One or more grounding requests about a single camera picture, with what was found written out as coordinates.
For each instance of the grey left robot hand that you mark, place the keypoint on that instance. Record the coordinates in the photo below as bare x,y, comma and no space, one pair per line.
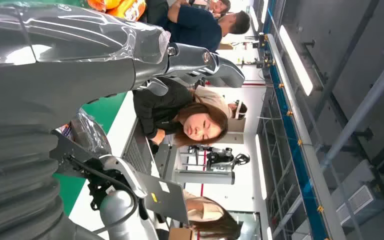
62,76

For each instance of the orange juice bottle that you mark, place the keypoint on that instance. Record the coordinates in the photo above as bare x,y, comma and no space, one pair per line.
114,3
129,10
96,5

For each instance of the green table mat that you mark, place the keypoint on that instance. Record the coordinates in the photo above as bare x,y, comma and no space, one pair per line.
106,109

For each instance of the person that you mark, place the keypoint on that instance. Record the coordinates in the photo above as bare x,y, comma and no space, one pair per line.
159,106
208,212
212,97
219,6
195,30

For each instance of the grey laptop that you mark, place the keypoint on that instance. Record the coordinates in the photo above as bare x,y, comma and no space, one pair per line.
165,198

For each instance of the brown cardboard box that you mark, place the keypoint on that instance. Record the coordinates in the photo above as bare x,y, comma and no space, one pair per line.
180,234

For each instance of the background robot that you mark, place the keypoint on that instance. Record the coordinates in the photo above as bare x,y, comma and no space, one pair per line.
223,159

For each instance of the long ceiling light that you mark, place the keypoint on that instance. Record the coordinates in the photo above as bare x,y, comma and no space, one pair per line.
296,61
261,165
254,18

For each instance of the blue ceiling beam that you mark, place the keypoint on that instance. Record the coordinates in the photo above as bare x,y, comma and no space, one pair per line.
293,142

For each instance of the white air vent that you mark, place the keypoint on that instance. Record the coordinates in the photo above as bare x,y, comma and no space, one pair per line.
356,205

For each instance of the grey ceiling pipe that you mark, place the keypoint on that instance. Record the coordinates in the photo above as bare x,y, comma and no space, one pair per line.
361,112

